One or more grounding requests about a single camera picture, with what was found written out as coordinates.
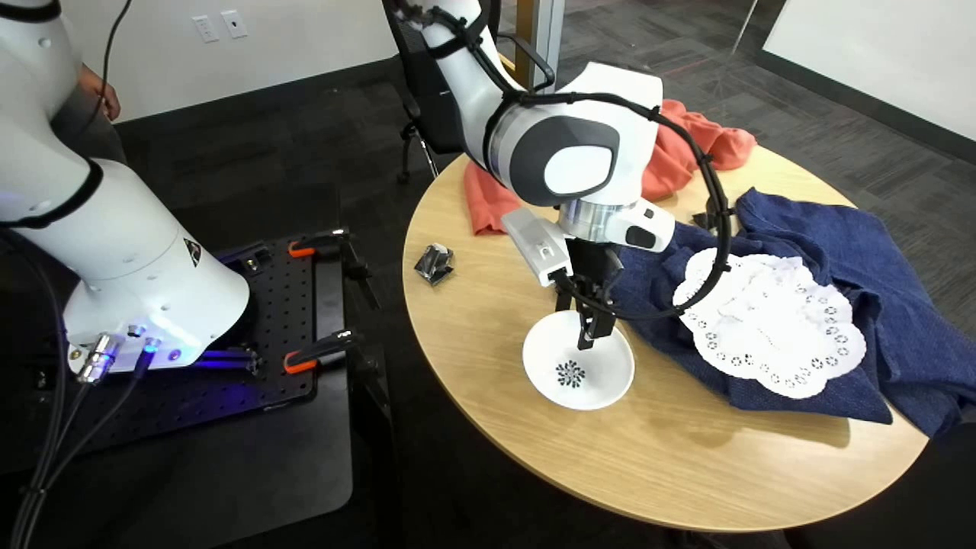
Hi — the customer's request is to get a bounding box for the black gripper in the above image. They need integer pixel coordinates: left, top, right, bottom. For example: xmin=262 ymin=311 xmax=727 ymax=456
xmin=551 ymin=239 xmax=628 ymax=354

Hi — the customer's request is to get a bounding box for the white bowl with snowflake print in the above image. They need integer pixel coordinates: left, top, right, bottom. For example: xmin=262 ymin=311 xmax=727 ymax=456
xmin=520 ymin=308 xmax=641 ymax=415

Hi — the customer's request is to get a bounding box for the grey sleeved forearm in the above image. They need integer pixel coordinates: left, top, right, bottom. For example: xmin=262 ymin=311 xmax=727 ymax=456
xmin=47 ymin=88 xmax=132 ymax=169

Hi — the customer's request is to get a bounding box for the person hand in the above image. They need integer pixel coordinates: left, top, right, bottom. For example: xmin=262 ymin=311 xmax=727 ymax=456
xmin=73 ymin=64 xmax=124 ymax=126

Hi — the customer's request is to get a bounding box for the orange cloth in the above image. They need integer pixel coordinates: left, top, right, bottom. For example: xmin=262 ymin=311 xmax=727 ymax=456
xmin=460 ymin=96 xmax=762 ymax=239

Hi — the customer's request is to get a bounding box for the black binder clip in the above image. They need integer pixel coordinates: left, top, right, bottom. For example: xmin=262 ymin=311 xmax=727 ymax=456
xmin=412 ymin=241 xmax=457 ymax=291

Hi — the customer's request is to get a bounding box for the white paper doily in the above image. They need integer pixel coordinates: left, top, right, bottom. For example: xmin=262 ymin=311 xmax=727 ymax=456
xmin=671 ymin=250 xmax=871 ymax=403

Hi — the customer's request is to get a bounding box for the black office chair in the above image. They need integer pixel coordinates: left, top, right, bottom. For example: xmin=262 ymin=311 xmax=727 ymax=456
xmin=388 ymin=0 xmax=514 ymax=190

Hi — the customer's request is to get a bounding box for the dark blue cloth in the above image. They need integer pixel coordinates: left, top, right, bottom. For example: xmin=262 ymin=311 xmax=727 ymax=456
xmin=607 ymin=187 xmax=976 ymax=442

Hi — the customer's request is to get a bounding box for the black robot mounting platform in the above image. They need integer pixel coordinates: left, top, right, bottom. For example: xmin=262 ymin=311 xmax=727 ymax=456
xmin=0 ymin=229 xmax=360 ymax=549

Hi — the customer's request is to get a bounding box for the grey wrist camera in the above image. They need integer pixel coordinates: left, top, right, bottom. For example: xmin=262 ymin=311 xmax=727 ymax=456
xmin=505 ymin=209 xmax=574 ymax=291

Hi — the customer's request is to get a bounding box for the orange handled clamp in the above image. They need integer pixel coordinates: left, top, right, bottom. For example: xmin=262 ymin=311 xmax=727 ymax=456
xmin=280 ymin=328 xmax=362 ymax=379
xmin=285 ymin=226 xmax=354 ymax=263

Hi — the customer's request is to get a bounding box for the white wall outlet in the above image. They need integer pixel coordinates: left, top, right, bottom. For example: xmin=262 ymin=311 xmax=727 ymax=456
xmin=192 ymin=8 xmax=225 ymax=45
xmin=220 ymin=5 xmax=249 ymax=42

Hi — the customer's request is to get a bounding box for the black base cable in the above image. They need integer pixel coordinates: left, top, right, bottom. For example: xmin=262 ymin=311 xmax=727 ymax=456
xmin=8 ymin=346 xmax=158 ymax=549

